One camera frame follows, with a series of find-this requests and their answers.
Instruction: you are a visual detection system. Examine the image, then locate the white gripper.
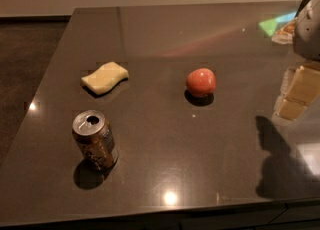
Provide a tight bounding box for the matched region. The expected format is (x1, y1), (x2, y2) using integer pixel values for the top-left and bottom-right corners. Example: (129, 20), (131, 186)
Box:
(274, 0), (320, 121)

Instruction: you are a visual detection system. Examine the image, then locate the yellow sponge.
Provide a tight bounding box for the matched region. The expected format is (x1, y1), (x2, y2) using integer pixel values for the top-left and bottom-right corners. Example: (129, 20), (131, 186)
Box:
(81, 62), (129, 95)

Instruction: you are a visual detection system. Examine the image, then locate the snack bag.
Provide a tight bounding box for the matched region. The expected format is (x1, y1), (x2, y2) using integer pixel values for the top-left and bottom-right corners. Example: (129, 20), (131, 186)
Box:
(271, 18), (296, 45)

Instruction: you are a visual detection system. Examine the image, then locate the red apple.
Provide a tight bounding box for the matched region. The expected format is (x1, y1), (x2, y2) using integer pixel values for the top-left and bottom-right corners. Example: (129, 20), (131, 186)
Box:
(186, 68), (216, 98)

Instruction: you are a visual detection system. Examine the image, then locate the brown soda can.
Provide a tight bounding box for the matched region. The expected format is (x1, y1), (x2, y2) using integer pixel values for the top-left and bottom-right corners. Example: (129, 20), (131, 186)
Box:
(72, 110), (118, 171)

